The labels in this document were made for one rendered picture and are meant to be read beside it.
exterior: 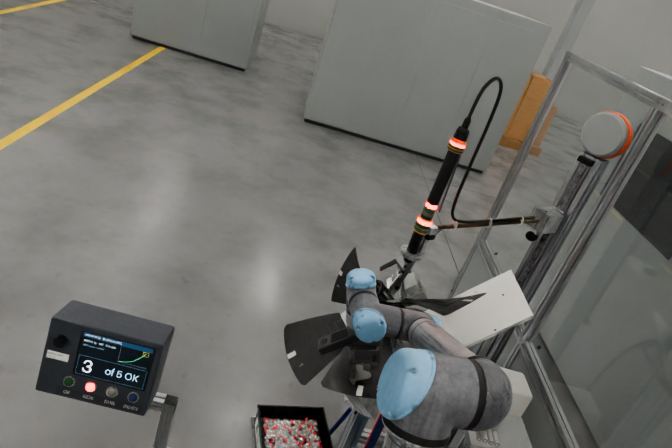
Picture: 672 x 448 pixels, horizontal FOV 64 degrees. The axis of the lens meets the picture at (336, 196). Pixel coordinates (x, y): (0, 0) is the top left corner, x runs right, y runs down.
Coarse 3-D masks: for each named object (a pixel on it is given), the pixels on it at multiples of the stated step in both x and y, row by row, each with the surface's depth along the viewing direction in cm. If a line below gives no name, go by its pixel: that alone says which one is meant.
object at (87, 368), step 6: (78, 360) 124; (84, 360) 124; (90, 360) 124; (96, 360) 124; (78, 366) 124; (84, 366) 124; (90, 366) 124; (96, 366) 124; (78, 372) 124; (84, 372) 124; (90, 372) 124; (96, 372) 124
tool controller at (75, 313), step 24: (72, 312) 126; (96, 312) 129; (120, 312) 133; (48, 336) 122; (72, 336) 123; (96, 336) 123; (120, 336) 123; (144, 336) 125; (168, 336) 129; (48, 360) 123; (72, 360) 124; (120, 360) 124; (144, 360) 124; (48, 384) 124; (96, 384) 125; (120, 384) 125; (144, 384) 125; (120, 408) 126; (144, 408) 127
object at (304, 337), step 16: (304, 320) 184; (320, 320) 181; (336, 320) 178; (288, 336) 185; (304, 336) 181; (320, 336) 179; (288, 352) 181; (304, 352) 179; (336, 352) 176; (304, 368) 176; (320, 368) 175; (304, 384) 174
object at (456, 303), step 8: (480, 296) 156; (416, 304) 157; (424, 304) 155; (432, 304) 154; (440, 304) 153; (448, 304) 152; (456, 304) 151; (464, 304) 150; (440, 312) 148; (448, 312) 147
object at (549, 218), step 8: (536, 208) 188; (544, 208) 190; (552, 208) 193; (536, 216) 188; (544, 216) 185; (552, 216) 185; (560, 216) 188; (528, 224) 191; (536, 224) 188; (544, 224) 186; (552, 224) 187; (544, 232) 187; (552, 232) 191
